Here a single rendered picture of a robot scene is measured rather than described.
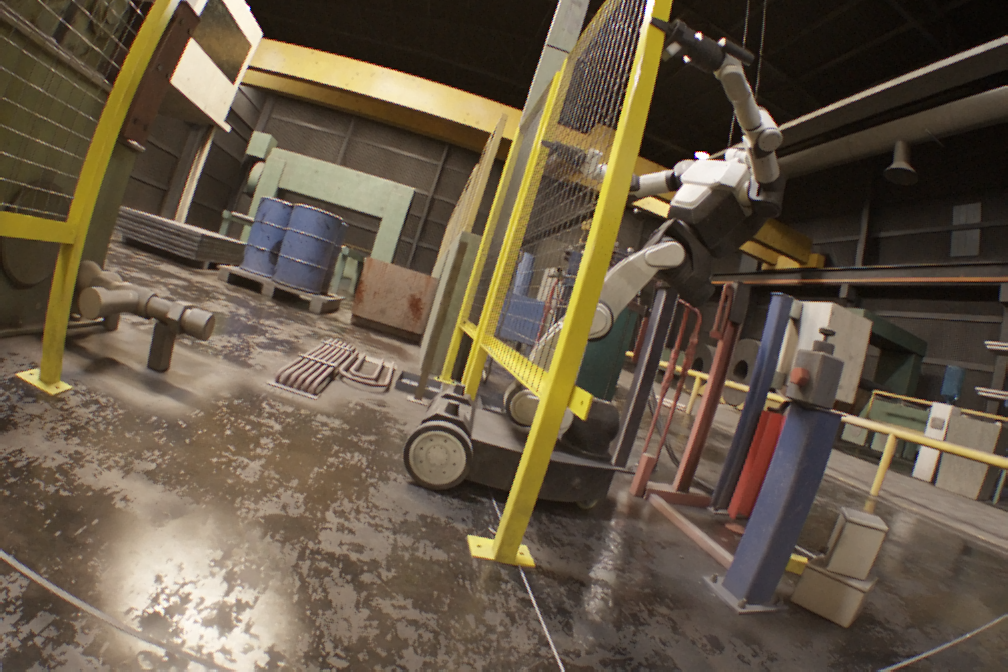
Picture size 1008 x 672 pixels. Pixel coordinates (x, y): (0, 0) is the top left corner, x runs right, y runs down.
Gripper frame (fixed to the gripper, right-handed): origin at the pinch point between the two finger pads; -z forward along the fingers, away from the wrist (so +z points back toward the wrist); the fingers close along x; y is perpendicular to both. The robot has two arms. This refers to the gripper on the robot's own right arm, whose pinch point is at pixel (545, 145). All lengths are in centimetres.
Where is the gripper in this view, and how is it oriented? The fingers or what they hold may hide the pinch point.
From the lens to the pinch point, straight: 231.5
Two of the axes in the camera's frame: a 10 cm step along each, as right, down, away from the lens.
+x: -1.7, -0.1, 9.9
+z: 9.4, 2.9, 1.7
